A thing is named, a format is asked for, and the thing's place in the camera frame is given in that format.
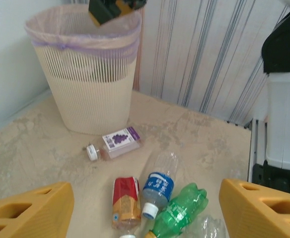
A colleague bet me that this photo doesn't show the beige slatted waste bin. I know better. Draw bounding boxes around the beige slatted waste bin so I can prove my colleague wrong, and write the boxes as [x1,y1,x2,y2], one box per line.
[24,6,143,136]

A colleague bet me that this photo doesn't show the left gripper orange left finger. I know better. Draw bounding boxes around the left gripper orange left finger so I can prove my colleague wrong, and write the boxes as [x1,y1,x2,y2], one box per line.
[0,181,75,238]

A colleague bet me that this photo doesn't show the bottle with red gold label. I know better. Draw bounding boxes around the bottle with red gold label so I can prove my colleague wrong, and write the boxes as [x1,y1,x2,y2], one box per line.
[111,176,143,238]

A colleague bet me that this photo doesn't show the green plastic bottle yellow cap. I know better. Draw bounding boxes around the green plastic bottle yellow cap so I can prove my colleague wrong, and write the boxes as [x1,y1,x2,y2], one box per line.
[145,182,209,238]

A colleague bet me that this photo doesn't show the pink waste basket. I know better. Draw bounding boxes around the pink waste basket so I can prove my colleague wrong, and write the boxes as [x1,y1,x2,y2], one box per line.
[24,5,143,65]

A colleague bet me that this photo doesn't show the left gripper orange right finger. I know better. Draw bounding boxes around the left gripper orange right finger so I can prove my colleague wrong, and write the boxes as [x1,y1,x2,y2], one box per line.
[219,178,290,238]

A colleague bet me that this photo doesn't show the bottle with purple grape label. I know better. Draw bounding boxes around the bottle with purple grape label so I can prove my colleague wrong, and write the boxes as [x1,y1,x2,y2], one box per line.
[86,126,144,162]

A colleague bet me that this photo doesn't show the clear bottle blue label white cap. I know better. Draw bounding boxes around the clear bottle blue label white cap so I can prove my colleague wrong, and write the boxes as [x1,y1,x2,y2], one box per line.
[141,151,183,220]

